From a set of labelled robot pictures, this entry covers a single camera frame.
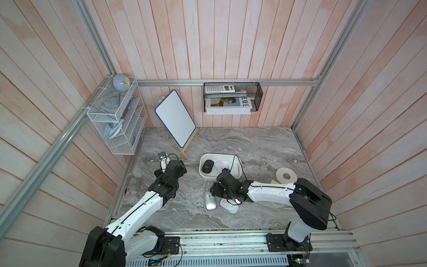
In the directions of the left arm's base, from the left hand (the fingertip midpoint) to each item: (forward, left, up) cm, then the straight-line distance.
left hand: (172, 166), depth 85 cm
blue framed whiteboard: (+32, +3, +8) cm, 33 cm away
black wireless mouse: (+7, -18, -11) cm, 22 cm away
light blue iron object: (+12, +30, +15) cm, 35 cm away
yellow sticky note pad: (-2, -55, -13) cm, 57 cm away
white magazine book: (+32, -30, +14) cm, 46 cm away
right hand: (-9, -21, -11) cm, 25 cm away
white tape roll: (+5, -63, -13) cm, 64 cm away
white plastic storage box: (+13, -33, -16) cm, 39 cm away
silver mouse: (-14, -20, -13) cm, 28 cm away
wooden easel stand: (+15, -3, -5) cm, 16 cm away
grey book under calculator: (+34, -35, +21) cm, 53 cm away
